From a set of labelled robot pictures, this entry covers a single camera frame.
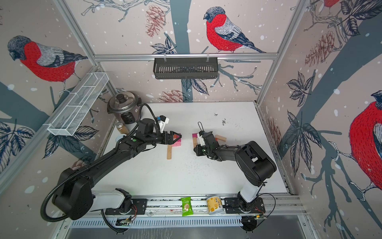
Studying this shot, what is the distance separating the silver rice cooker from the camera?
975 mm

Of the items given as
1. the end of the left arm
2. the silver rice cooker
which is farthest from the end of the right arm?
the silver rice cooker

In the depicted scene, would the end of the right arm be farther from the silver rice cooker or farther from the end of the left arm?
the silver rice cooker
